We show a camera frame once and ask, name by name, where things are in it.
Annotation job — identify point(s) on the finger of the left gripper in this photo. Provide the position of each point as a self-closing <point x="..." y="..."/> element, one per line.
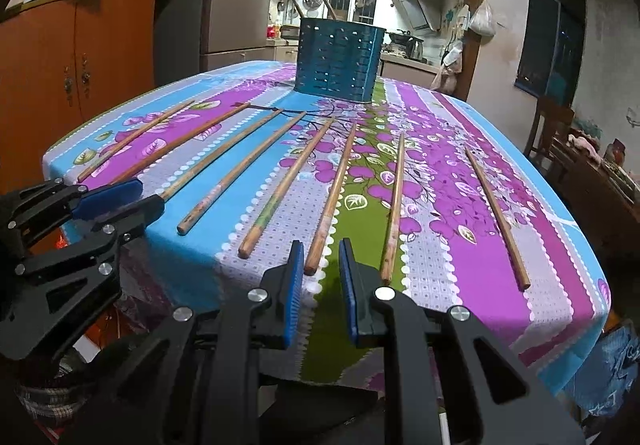
<point x="34" y="212"/>
<point x="100" y="245"/>

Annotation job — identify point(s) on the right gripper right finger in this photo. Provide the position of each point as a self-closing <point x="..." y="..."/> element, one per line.
<point x="381" y="317"/>

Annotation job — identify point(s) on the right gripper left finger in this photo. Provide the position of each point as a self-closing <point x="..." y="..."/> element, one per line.
<point x="262" y="318"/>

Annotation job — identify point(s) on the kitchen range hood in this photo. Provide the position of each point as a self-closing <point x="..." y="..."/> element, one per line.
<point x="422" y="16"/>

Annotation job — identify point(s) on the colourful floral tablecloth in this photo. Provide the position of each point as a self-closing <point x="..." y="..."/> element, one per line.
<point x="450" y="250"/>

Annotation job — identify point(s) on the orange wooden cabinet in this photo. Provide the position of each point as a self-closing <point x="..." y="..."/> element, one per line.
<point x="64" y="62"/>

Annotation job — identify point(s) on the blue perforated utensil holder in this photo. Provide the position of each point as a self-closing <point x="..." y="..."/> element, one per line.
<point x="338" y="59"/>

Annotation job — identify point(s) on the wooden chair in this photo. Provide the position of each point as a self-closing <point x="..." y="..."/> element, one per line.
<point x="550" y="119"/>

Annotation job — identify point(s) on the dark wooden side table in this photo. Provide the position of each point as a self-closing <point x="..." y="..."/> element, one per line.
<point x="608" y="221"/>

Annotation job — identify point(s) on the white plastic bag hanging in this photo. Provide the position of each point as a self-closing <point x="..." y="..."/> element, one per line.
<point x="482" y="21"/>

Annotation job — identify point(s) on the dark blue wall window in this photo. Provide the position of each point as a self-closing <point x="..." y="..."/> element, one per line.
<point x="552" y="50"/>

